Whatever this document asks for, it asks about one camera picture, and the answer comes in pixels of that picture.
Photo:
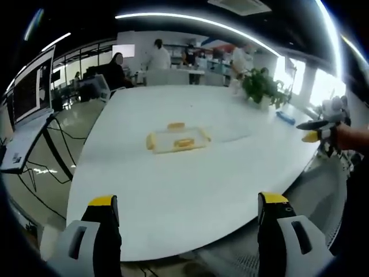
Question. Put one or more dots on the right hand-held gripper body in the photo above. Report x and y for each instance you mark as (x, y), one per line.
(334, 127)

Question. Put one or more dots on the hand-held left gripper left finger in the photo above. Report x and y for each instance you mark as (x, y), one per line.
(86, 231)

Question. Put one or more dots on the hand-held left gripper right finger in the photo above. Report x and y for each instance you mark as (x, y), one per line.
(285, 231)

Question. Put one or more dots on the blue cloth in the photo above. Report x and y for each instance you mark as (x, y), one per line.
(285, 116)

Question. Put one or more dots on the green potted plant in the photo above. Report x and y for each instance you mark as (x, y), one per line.
(263, 85)

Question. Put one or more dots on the clear plastic tray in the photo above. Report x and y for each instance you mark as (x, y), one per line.
(180, 140)

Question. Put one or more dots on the ceiling air vent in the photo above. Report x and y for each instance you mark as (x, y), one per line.
(240, 5)

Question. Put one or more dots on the silver laptop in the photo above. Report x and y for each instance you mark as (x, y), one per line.
(27, 98)

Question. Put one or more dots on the white background counter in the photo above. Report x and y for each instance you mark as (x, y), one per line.
(173, 76)

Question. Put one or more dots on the long ceiling light strip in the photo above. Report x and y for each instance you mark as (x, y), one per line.
(201, 21)

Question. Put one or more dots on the white wall screen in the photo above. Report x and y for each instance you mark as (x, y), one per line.
(124, 50)

